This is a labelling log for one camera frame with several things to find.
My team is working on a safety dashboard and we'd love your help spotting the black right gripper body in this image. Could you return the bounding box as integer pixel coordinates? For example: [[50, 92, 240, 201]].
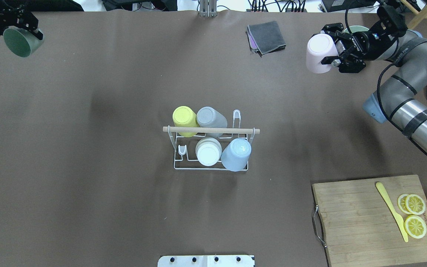
[[321, 23, 375, 74]]

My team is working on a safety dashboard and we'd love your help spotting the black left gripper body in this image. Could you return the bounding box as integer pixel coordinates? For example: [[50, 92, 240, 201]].
[[0, 6, 44, 40]]

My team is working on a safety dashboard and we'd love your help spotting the pink cup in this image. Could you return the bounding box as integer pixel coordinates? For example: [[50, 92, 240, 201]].
[[306, 33, 338, 74]]

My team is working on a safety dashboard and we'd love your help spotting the green cup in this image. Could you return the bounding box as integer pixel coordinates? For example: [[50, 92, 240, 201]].
[[2, 27, 45, 57]]

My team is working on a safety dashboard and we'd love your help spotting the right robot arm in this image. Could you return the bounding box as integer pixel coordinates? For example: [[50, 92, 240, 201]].
[[320, 2, 427, 156]]

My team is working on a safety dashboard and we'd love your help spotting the light blue cup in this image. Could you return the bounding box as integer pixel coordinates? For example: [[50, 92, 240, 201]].
[[221, 138, 251, 171]]

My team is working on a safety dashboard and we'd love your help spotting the grey cup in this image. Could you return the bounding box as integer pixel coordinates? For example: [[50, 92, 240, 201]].
[[196, 106, 227, 128]]

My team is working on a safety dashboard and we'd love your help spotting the white cup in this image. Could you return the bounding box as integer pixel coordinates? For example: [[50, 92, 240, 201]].
[[195, 137, 222, 166]]

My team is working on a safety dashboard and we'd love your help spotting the yellow cup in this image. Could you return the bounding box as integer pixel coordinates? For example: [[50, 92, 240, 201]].
[[172, 105, 200, 128]]

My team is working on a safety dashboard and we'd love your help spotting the mint green bowl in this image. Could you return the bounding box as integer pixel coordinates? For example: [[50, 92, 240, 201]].
[[342, 25, 369, 34]]

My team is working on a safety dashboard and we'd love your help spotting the wooden stand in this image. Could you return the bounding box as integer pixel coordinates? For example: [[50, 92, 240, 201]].
[[400, 0, 427, 29]]

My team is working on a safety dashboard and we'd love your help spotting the grey folded cloth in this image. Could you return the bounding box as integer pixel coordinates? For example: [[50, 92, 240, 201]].
[[247, 21, 286, 55]]

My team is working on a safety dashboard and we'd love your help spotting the purple cloth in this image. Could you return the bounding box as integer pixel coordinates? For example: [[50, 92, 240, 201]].
[[246, 32, 258, 52]]

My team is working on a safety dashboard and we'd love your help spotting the yellow plastic knife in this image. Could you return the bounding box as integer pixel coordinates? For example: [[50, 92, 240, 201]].
[[375, 181, 409, 242]]

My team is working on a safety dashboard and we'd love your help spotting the lemon slice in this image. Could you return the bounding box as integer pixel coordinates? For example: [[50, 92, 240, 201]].
[[404, 215, 427, 239], [397, 193, 412, 215], [404, 194, 426, 216]]

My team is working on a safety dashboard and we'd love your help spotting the bamboo cutting board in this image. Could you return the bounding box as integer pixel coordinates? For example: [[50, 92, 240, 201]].
[[312, 175, 427, 267]]

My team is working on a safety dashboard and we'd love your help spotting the white wire cup rack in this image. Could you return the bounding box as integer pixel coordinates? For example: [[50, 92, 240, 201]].
[[163, 106, 261, 171]]

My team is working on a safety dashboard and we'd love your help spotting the white metal mount base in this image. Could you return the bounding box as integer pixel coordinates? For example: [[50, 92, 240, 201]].
[[157, 254, 256, 267]]

